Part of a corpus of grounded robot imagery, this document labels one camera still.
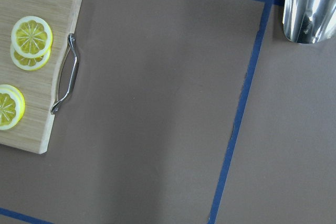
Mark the lower lemon slice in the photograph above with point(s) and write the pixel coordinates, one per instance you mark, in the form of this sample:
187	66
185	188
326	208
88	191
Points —
29	64

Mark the single lemon slice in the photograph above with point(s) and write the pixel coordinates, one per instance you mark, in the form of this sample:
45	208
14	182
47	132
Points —
12	106

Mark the steel scoop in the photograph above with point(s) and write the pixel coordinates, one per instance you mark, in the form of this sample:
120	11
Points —
309	21

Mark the bamboo cutting board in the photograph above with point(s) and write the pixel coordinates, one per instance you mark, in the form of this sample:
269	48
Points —
38	87

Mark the chrome board handle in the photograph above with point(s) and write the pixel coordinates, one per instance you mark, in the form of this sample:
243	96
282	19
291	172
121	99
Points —
69	68

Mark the lemon slice near handle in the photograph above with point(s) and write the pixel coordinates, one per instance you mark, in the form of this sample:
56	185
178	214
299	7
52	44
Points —
31	37

